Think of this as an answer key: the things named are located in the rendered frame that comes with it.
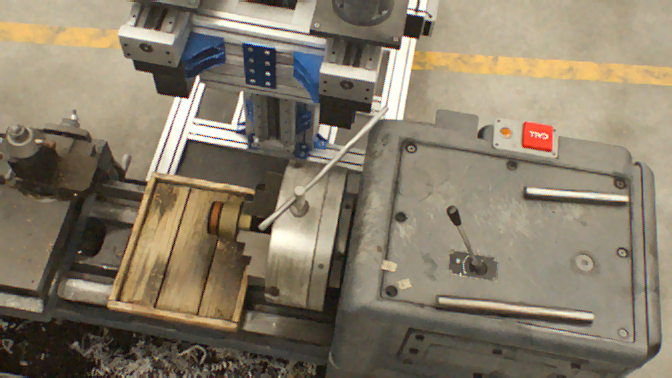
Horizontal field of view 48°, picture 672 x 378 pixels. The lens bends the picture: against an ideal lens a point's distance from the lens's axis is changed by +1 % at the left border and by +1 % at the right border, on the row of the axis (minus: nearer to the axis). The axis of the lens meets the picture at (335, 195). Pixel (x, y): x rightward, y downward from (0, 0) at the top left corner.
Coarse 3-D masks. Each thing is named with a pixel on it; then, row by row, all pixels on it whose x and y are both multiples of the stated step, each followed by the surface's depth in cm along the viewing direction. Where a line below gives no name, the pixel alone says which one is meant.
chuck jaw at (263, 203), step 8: (272, 168) 157; (280, 168) 157; (296, 168) 155; (272, 176) 155; (280, 176) 155; (264, 184) 160; (272, 184) 156; (280, 184) 156; (256, 192) 157; (264, 192) 157; (272, 192) 157; (248, 200) 158; (256, 200) 158; (264, 200) 158; (272, 200) 157; (248, 208) 159; (256, 208) 158; (264, 208) 158; (272, 208) 158; (264, 216) 159
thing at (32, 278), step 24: (72, 144) 182; (0, 216) 172; (24, 216) 172; (48, 216) 172; (0, 240) 169; (24, 240) 169; (48, 240) 170; (0, 264) 166; (24, 264) 167; (48, 264) 168; (0, 288) 168; (24, 288) 164
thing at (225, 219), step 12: (216, 204) 160; (228, 204) 160; (240, 204) 160; (216, 216) 159; (228, 216) 158; (240, 216) 159; (252, 216) 160; (216, 228) 159; (228, 228) 158; (240, 228) 159; (252, 228) 164
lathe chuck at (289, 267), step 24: (288, 168) 153; (312, 168) 154; (288, 192) 148; (312, 192) 149; (288, 216) 147; (312, 216) 147; (288, 240) 146; (312, 240) 146; (288, 264) 147; (312, 264) 147; (288, 288) 150
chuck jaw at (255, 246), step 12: (240, 240) 157; (252, 240) 157; (264, 240) 158; (252, 252) 156; (264, 252) 156; (252, 264) 154; (264, 264) 154; (252, 276) 153; (264, 276) 153; (276, 288) 152
